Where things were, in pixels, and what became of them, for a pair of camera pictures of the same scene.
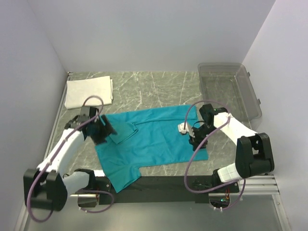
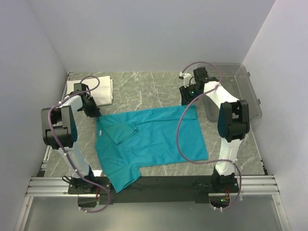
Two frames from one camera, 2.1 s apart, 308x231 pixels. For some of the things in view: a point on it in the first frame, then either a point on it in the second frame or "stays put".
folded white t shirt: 77,91 stays put
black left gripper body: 96,133 -> 92,110
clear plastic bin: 228,88 stays put
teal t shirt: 146,138 stays put
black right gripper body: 198,140 -> 185,95
